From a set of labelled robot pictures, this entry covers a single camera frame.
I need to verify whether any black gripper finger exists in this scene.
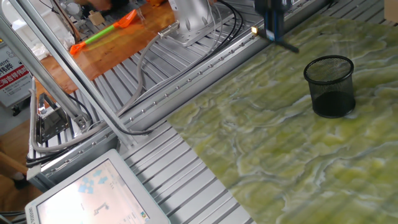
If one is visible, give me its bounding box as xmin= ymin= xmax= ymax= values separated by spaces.
xmin=254 ymin=0 xmax=272 ymax=34
xmin=271 ymin=0 xmax=285 ymax=43

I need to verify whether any black pen with gold trim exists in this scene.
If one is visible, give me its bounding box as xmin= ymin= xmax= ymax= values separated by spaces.
xmin=250 ymin=26 xmax=300 ymax=54

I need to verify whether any black mesh pen holder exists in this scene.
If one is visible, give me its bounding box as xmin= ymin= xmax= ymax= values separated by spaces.
xmin=303 ymin=55 xmax=356 ymax=119

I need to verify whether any bystander bare hand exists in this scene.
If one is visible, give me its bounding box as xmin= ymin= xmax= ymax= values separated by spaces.
xmin=76 ymin=0 xmax=113 ymax=12

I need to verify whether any cardboard box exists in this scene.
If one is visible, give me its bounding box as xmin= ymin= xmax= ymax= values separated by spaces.
xmin=384 ymin=0 xmax=398 ymax=23

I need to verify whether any green marble pattern mat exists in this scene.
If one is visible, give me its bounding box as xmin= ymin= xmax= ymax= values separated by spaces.
xmin=167 ymin=12 xmax=398 ymax=224

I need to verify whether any glossy wooden board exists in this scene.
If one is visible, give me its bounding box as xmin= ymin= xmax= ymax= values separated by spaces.
xmin=35 ymin=0 xmax=178 ymax=94

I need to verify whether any orange green toy tool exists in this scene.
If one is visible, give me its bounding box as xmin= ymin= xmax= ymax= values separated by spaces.
xmin=69 ymin=8 xmax=139 ymax=56

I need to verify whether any small cardboard piece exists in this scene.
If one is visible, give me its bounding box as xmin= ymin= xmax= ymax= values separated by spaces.
xmin=88 ymin=10 xmax=106 ymax=26

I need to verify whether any aluminium diagonal brace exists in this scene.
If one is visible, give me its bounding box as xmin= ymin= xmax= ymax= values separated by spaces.
xmin=9 ymin=0 xmax=137 ymax=147
xmin=0 ymin=15 xmax=91 ymax=131

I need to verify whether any white round device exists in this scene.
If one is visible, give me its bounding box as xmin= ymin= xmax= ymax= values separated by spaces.
xmin=60 ymin=1 xmax=82 ymax=16

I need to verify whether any white tissue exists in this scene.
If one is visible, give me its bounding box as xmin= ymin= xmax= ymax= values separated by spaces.
xmin=29 ymin=29 xmax=76 ymax=62

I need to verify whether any white teach pendant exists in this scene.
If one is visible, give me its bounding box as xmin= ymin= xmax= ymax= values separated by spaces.
xmin=24 ymin=148 xmax=171 ymax=224

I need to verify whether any white red sign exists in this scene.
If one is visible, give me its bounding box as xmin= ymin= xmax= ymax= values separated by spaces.
xmin=0 ymin=43 xmax=34 ymax=109

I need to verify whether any silver conical pedestal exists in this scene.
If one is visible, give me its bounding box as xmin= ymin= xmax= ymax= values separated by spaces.
xmin=167 ymin=0 xmax=236 ymax=47

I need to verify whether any aluminium rail with screws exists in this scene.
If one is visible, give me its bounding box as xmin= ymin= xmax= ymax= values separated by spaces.
xmin=26 ymin=0 xmax=330 ymax=192

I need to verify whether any thick grey cable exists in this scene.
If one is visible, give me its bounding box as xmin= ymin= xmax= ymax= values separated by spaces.
xmin=29 ymin=20 xmax=181 ymax=154

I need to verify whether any steel bracket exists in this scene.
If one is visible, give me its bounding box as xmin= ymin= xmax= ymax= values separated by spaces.
xmin=35 ymin=92 xmax=72 ymax=144

